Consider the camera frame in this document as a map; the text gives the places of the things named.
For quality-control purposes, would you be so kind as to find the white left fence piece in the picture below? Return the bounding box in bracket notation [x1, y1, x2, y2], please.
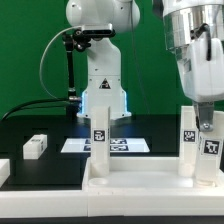
[0, 159, 10, 187]

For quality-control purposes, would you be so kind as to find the white front fence wall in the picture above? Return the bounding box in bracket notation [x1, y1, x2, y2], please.
[0, 188, 224, 218]

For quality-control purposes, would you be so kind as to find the black cable bundle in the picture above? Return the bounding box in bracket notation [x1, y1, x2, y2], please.
[0, 98, 76, 123]

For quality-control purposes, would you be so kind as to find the black camera on stand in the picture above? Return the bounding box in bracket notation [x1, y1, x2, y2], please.
[75, 24, 115, 38]

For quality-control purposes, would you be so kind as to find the white desk tabletop tray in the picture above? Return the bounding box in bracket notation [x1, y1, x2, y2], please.
[82, 157, 224, 197]

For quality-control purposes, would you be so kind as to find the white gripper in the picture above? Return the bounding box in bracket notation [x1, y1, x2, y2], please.
[177, 38, 224, 132]

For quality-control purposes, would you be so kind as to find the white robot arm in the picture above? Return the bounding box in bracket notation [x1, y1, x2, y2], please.
[66, 0, 224, 132]

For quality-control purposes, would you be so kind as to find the grey camera cable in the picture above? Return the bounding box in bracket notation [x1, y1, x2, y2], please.
[38, 26, 83, 101]

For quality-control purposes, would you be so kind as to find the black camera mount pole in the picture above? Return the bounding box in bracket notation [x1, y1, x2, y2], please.
[62, 32, 81, 120]

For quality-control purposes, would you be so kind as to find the AprilTag marker sheet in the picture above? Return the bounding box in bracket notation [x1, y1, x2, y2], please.
[61, 138, 150, 153]

